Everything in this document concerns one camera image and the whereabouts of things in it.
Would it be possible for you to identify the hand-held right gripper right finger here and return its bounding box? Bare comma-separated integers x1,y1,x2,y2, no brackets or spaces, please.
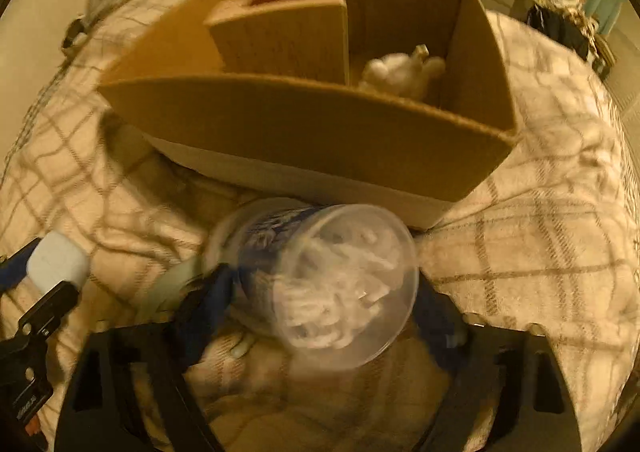
412,277,587,452

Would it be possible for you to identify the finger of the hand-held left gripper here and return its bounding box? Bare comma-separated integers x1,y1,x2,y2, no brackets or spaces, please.
16,280,82,339
0,238,44,296

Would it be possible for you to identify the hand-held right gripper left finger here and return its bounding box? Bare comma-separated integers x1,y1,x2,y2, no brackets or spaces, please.
54,264,237,452

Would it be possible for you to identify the small white case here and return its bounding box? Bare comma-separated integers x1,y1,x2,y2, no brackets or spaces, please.
27,231,92,290

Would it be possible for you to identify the clear plastic jar blue label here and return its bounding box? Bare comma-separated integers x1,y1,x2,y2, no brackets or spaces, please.
205,198,421,373

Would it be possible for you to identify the large cardboard box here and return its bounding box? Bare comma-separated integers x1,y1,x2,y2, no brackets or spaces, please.
97,0,519,231

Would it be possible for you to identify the pale green lid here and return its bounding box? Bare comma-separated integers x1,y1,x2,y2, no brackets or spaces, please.
142,254,216,318

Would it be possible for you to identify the plaid beige blanket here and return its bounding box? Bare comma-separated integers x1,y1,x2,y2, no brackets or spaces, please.
0,0,640,452

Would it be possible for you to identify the small dark object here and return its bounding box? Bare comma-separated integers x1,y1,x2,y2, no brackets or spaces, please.
61,18,90,52

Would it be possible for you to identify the white plush toy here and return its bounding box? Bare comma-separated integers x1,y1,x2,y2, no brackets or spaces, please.
357,44,447,100

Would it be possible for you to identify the small closed cardboard box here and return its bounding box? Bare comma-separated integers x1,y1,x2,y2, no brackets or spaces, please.
202,0,351,85

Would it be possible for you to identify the green and white packet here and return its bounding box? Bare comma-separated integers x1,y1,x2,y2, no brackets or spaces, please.
86,0,132,29

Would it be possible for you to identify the black cloth bag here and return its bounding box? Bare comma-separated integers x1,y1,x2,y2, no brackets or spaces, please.
525,2,593,60

